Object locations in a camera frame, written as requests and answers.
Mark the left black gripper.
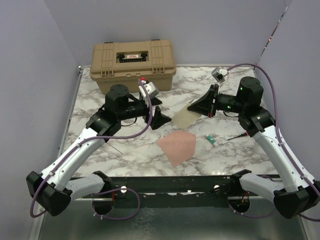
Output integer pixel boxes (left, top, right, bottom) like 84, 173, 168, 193
119, 96, 172, 130

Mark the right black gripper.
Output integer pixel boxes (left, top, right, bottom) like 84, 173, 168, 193
187, 84, 247, 118

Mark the tan paper letter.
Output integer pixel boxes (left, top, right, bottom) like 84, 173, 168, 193
172, 100, 202, 129

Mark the green white glue stick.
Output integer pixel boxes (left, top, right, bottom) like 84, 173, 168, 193
206, 134, 217, 146

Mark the pink paper envelope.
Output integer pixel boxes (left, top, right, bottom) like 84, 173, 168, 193
156, 130, 196, 168

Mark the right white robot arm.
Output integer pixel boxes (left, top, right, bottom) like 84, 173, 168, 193
187, 76, 320, 219

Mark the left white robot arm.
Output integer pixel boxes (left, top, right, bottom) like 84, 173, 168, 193
26, 80, 171, 217

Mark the red black screwdriver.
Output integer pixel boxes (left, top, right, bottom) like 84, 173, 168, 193
227, 132, 249, 141

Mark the tan plastic toolbox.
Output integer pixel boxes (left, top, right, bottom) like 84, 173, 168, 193
90, 39, 177, 95

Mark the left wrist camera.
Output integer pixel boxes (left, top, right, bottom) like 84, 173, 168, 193
138, 77, 159, 102

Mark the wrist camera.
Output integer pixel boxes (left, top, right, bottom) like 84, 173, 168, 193
138, 77, 159, 102
211, 67, 229, 84

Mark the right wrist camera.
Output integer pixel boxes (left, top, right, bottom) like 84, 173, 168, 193
211, 67, 229, 84

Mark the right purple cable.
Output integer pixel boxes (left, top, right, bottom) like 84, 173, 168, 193
226, 63, 320, 221

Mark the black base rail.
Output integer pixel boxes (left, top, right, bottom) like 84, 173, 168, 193
81, 170, 268, 209

